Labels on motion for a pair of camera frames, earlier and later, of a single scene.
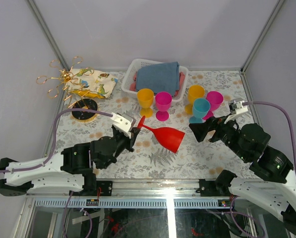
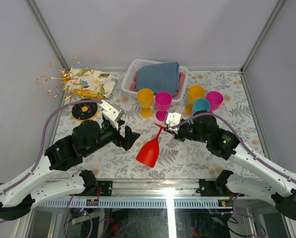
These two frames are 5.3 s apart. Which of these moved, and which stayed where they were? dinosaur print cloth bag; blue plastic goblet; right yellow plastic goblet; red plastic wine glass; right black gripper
Moved: right black gripper; red plastic wine glass
Stayed: dinosaur print cloth bag; right yellow plastic goblet; blue plastic goblet
